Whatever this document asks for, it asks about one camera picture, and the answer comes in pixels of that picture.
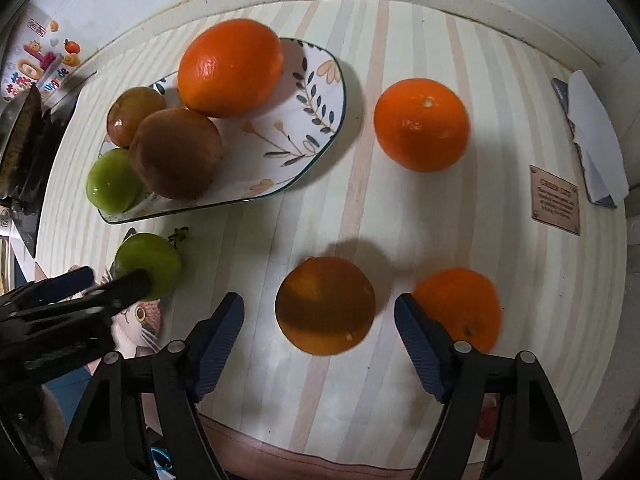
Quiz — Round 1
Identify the striped tablecloth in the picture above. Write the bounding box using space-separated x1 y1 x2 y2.
35 0 628 466

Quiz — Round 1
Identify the colourful printed package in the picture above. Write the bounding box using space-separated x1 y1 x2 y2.
0 2 83 111

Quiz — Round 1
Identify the reddish brown tomato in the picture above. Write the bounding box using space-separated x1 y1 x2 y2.
106 86 168 150

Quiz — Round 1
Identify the green tomato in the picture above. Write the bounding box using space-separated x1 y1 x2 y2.
114 226 190 302
86 148 146 213

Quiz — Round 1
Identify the orange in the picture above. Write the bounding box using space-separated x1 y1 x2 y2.
373 78 471 173
177 18 285 119
275 256 377 356
412 267 502 356

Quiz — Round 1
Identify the small red object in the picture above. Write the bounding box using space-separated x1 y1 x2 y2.
477 405 501 441

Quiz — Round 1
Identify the brown kiwi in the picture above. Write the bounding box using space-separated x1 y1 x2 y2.
129 108 224 201

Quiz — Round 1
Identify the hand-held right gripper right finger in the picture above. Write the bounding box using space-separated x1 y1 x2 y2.
393 293 584 480

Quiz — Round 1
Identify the floral ceramic plate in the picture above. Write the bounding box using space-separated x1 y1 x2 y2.
97 36 347 226

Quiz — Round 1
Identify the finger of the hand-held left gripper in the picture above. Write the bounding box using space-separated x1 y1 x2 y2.
10 268 154 334
0 265 96 317

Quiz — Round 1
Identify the brown printed label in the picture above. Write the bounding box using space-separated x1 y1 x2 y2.
530 165 582 237

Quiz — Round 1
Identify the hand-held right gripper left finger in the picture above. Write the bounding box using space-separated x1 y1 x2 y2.
52 291 246 480

